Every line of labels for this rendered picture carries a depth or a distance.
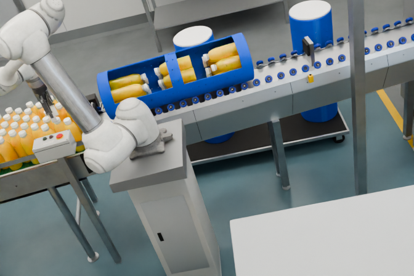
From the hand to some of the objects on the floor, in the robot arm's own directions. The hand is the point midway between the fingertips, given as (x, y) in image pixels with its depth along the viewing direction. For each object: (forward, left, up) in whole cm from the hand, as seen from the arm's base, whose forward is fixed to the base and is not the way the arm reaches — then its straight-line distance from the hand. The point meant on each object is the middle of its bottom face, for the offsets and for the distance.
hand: (53, 114), depth 260 cm
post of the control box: (-19, +6, -114) cm, 116 cm away
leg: (+23, -114, -122) cm, 169 cm away
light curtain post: (+4, -162, -125) cm, 204 cm away
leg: (+36, -112, -122) cm, 170 cm away
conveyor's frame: (0, +76, -110) cm, 134 cm away
